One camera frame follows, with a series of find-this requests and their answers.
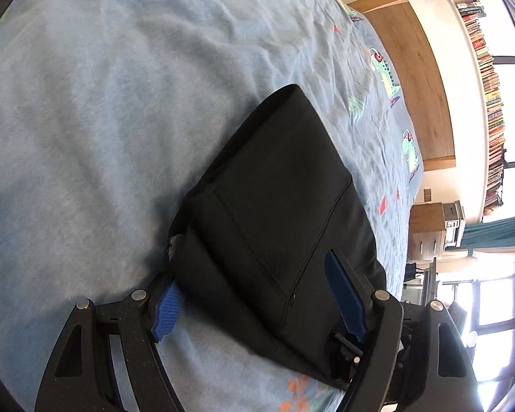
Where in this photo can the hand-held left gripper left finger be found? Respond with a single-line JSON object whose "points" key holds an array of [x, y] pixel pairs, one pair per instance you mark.
{"points": [[165, 313]]}

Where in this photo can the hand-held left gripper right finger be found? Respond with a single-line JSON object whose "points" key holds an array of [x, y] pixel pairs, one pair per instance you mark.
{"points": [[345, 292]]}

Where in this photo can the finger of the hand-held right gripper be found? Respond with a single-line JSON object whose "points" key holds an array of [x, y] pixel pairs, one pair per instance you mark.
{"points": [[346, 347]]}

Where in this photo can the black pants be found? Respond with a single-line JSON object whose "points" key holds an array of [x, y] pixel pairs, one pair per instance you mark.
{"points": [[274, 223]]}

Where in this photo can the black bag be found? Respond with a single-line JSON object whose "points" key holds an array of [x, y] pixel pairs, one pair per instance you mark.
{"points": [[410, 271]]}

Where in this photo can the desk with dark edge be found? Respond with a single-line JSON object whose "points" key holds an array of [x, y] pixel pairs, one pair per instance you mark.
{"points": [[427, 279]]}

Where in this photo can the wooden dresser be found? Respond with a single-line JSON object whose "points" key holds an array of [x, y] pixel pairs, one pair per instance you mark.
{"points": [[427, 231]]}

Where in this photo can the white printer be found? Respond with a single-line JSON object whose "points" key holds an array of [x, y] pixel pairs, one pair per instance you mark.
{"points": [[452, 223]]}

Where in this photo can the dark framed window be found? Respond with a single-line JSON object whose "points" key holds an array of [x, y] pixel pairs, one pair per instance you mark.
{"points": [[493, 309]]}

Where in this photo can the blue printed bed sheet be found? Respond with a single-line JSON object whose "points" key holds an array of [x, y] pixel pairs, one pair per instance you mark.
{"points": [[111, 116]]}

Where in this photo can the wooden headboard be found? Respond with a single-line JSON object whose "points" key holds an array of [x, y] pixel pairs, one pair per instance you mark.
{"points": [[416, 81]]}

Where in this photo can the row of books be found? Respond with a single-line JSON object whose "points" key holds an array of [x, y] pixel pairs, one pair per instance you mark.
{"points": [[489, 94]]}

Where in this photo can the grey wall socket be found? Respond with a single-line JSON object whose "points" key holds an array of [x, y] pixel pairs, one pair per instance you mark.
{"points": [[428, 195]]}

